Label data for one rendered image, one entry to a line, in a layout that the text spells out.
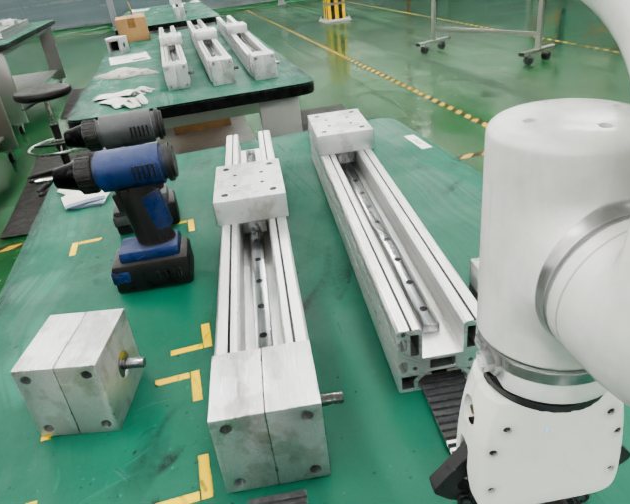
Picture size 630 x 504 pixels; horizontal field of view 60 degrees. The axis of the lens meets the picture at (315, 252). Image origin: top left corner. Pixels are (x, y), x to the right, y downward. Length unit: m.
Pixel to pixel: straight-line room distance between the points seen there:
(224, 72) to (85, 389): 1.81
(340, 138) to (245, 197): 0.31
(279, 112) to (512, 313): 1.97
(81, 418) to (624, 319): 0.56
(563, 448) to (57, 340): 0.51
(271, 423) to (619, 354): 0.33
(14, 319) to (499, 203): 0.78
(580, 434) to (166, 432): 0.42
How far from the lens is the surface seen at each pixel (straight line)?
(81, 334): 0.66
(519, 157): 0.28
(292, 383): 0.51
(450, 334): 0.64
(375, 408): 0.62
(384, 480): 0.56
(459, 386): 0.63
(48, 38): 7.88
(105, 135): 1.04
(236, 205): 0.83
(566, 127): 0.28
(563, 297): 0.27
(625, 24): 0.24
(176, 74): 2.34
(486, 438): 0.38
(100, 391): 0.63
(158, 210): 0.85
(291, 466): 0.55
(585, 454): 0.42
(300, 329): 0.59
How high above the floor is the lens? 1.22
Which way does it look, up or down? 29 degrees down
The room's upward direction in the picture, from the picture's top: 7 degrees counter-clockwise
